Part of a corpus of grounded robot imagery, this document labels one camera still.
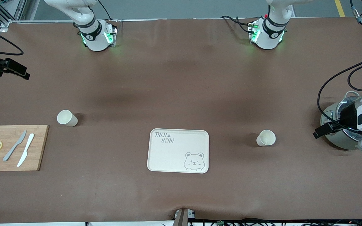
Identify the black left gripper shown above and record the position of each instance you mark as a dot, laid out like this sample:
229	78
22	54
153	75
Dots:
348	117

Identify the white plastic cup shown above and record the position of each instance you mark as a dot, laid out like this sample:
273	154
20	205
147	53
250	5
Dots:
66	118
266	138

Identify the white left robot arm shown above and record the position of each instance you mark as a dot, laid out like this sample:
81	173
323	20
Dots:
269	34

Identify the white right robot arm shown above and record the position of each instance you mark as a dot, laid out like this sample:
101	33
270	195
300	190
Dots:
96	37

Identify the cream tray with bear print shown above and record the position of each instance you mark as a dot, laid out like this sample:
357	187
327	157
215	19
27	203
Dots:
168	157

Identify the grey-green electric pot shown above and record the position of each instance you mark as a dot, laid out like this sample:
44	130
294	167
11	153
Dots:
330	119

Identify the glass pot lid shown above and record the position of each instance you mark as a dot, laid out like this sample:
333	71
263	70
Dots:
349	134

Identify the grey plastic knife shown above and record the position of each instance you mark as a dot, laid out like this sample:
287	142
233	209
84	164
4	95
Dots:
13	149

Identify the white plastic knife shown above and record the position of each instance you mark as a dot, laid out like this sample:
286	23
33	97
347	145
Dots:
25	150

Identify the bamboo cutting board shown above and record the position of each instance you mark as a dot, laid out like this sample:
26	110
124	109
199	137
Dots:
36	150

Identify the silver table edge rail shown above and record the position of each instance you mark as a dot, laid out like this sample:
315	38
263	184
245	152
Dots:
42	21

